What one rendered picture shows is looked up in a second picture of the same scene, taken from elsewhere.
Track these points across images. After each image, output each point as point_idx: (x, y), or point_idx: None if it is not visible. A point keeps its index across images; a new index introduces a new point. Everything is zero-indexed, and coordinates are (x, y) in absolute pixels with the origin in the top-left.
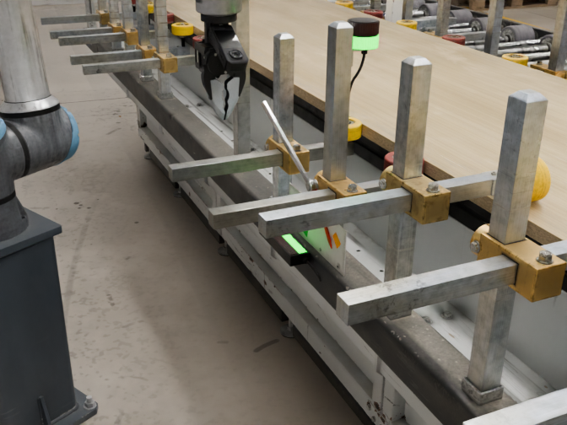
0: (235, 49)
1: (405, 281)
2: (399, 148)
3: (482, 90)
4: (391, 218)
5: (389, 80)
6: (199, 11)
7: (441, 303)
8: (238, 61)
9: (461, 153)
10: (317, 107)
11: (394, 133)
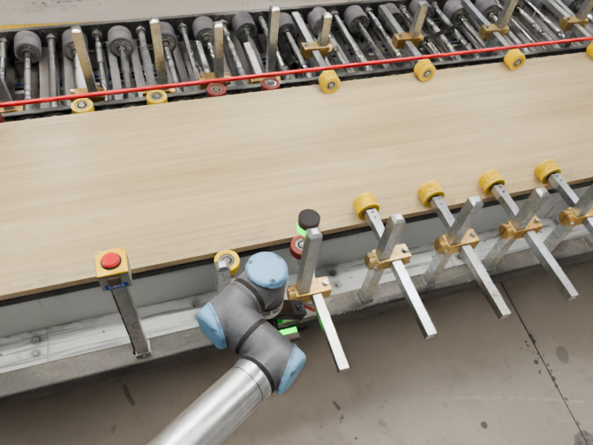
0: (296, 305)
1: (489, 287)
2: (387, 251)
3: (167, 158)
4: (376, 274)
5: (119, 204)
6: (273, 316)
7: (319, 271)
8: (304, 307)
9: (295, 214)
10: (155, 268)
11: (252, 237)
